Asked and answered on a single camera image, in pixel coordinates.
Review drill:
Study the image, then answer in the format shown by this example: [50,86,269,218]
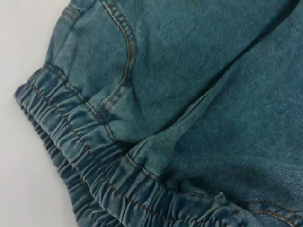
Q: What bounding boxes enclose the blue denim shorts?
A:
[13,0,303,227]

